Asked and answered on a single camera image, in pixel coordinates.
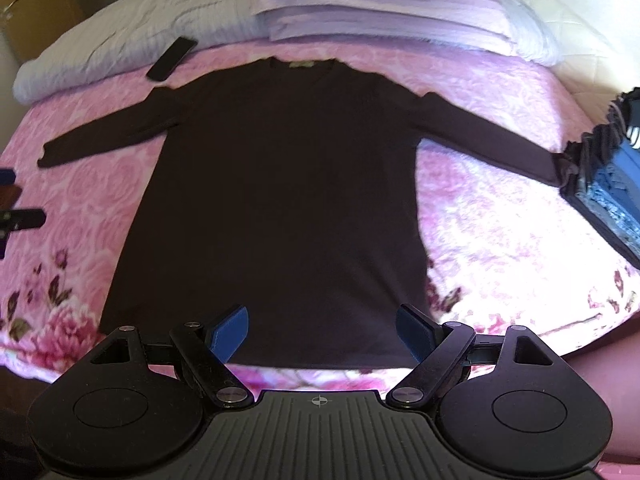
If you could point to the black smartphone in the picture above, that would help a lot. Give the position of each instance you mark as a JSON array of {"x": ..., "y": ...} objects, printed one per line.
[{"x": 171, "y": 58}]

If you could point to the black white striped garment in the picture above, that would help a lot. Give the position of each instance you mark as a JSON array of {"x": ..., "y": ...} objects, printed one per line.
[{"x": 631, "y": 122}]

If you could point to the person's leg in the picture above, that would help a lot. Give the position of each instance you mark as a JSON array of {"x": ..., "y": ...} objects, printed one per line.
[{"x": 605, "y": 395}]

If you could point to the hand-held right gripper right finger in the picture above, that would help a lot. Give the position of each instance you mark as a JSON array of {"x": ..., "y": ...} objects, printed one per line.
[{"x": 411, "y": 329}]

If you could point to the blue folded garment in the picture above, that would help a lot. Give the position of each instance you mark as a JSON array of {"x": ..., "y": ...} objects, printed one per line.
[{"x": 620, "y": 170}]

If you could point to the pale lavender quilt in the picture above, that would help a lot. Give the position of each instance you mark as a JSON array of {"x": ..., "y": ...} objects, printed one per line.
[{"x": 110, "y": 35}]

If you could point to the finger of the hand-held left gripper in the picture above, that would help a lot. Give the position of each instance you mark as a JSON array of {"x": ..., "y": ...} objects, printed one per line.
[
  {"x": 22, "y": 220},
  {"x": 5, "y": 176}
]

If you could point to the cream quilted headboard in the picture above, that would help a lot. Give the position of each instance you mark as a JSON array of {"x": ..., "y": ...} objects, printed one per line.
[{"x": 590, "y": 25}]

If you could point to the dark ruffled folded garment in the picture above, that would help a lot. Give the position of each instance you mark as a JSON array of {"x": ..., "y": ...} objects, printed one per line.
[{"x": 582, "y": 157}]

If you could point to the lavender striped pillow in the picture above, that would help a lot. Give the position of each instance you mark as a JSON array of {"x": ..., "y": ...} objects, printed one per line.
[{"x": 380, "y": 10}]

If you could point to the dark brown long-sleeve sweater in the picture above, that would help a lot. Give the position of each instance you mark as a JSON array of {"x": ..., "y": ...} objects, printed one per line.
[{"x": 275, "y": 185}]

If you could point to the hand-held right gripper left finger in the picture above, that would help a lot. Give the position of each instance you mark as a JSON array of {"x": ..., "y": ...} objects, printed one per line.
[{"x": 231, "y": 329}]

